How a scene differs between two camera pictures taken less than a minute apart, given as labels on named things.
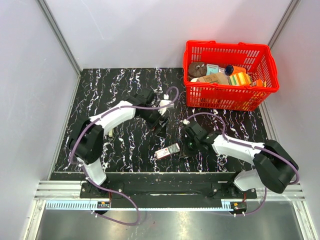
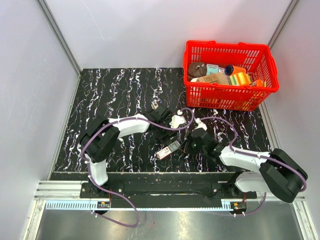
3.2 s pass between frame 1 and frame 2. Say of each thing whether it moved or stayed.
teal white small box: stayed
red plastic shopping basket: stayed
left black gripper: moved
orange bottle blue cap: stayed
